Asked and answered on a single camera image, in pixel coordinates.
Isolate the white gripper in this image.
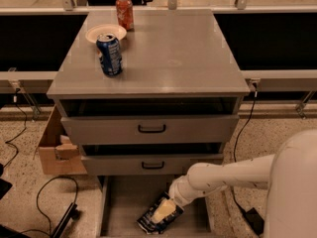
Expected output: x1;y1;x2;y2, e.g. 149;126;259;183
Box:
152;176;198;223

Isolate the blue chip bag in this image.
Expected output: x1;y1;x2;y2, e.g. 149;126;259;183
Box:
137;192;183;234

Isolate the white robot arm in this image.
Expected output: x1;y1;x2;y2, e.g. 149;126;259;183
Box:
152;130;317;238

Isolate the grey bottom drawer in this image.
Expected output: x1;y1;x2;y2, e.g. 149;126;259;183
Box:
96;175;225;238

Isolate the grey drawer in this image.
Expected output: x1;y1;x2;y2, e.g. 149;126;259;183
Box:
96;175;225;238
61;115;239;145
81;154;224;176

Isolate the grey middle drawer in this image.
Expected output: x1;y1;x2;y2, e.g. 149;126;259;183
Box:
81;154;224;176

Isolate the grey top drawer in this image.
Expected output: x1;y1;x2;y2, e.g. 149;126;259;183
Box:
61;115;239;145

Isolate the grey drawer cabinet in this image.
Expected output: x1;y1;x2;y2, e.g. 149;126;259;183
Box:
47;9;252;190

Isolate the black power adapter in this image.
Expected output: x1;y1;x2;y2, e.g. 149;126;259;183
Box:
244;208;264;235

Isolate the black stand leg left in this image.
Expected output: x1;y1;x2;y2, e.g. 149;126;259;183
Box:
51;202;80;238

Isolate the brown cardboard box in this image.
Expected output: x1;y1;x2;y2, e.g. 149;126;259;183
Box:
38;107;87;175

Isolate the blue soda can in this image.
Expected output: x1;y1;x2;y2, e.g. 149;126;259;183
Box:
96;33;122;76

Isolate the orange soda can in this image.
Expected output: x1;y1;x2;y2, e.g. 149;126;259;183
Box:
116;0;134;31

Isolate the black cable left floor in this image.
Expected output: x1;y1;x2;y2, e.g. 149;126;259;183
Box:
20;176;80;237

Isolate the black power cable right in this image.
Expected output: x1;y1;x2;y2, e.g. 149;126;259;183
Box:
230;81;259;213

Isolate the black cable left wall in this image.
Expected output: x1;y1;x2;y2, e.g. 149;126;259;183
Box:
3;88;30;169

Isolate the metal railing frame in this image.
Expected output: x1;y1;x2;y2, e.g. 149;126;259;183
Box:
0;0;317;121

